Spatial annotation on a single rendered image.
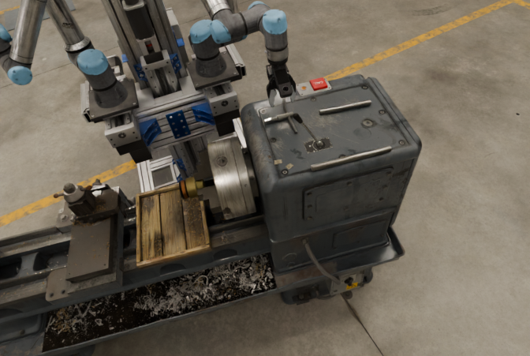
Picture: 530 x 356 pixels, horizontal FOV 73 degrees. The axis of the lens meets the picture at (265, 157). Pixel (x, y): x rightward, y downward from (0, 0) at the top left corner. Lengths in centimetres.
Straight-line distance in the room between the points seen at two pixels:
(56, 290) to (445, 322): 197
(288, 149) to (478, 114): 242
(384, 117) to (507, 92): 246
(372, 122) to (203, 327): 158
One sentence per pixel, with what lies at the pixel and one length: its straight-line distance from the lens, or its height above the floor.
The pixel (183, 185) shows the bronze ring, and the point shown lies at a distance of 144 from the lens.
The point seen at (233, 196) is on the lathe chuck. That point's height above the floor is 115.
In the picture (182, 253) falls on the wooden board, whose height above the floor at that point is 90.
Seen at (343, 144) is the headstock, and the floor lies 125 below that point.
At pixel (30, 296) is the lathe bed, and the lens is 181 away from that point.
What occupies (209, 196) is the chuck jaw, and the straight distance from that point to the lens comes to 140.
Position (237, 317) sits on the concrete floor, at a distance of 235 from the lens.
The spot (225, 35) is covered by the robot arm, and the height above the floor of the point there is 160.
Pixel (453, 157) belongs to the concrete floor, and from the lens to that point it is 308.
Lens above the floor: 223
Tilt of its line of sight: 50 degrees down
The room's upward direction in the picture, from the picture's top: 9 degrees counter-clockwise
